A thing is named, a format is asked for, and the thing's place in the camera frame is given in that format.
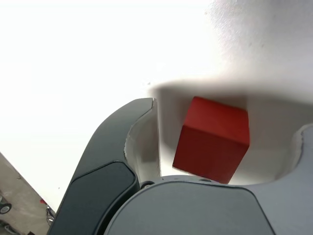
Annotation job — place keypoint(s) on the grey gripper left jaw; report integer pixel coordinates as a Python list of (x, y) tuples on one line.
[(102, 156)]

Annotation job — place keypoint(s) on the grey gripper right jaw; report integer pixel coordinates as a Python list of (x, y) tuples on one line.
[(195, 210)]

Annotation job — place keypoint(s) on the red cube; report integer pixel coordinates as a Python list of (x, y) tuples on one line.
[(210, 142)]

